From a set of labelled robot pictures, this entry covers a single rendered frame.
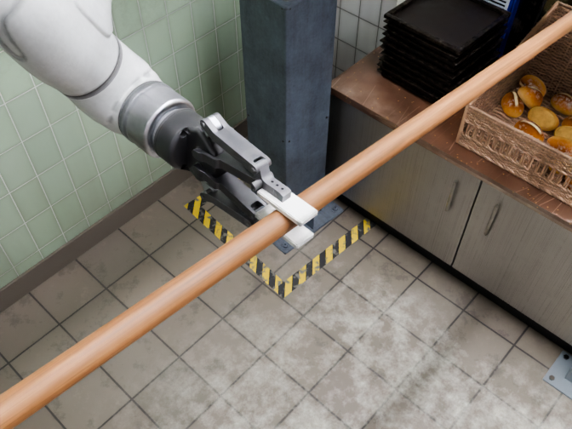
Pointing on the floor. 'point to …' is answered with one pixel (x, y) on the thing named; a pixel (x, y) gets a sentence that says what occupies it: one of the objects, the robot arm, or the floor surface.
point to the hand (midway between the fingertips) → (285, 214)
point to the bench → (455, 203)
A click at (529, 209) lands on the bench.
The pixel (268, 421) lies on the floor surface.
